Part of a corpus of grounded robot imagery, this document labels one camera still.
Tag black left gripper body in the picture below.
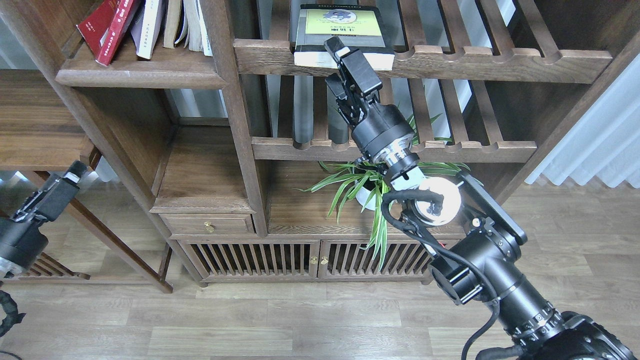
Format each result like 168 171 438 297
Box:
0 200 48 278

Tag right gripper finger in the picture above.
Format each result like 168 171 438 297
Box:
325 73 351 109
324 36 383 100

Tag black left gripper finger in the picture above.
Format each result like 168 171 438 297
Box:
27 161 87 222

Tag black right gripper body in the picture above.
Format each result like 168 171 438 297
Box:
337 95 416 166

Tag yellow and black book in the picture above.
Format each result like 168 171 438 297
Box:
293 4 395 71

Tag red paperback book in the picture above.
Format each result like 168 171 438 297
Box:
76 0 142 67

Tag pale lilac paperback book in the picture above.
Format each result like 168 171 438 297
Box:
130 0 167 60

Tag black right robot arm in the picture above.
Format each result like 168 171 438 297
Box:
324 36 634 360

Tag upright white books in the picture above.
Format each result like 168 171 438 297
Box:
183 0 213 57

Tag green spider plant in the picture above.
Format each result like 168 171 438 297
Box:
295 102 484 271

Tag white plant pot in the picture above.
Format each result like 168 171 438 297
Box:
355 180 377 211

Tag dark wooden bookshelf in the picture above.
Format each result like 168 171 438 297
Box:
1 0 639 287

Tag brass cabinet door knobs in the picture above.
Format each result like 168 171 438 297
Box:
309 256 329 265

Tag brass drawer knob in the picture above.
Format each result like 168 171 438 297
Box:
204 221 215 233

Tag upright tan book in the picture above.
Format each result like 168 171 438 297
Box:
162 0 184 49

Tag white curtain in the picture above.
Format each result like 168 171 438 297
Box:
525 56 640 189

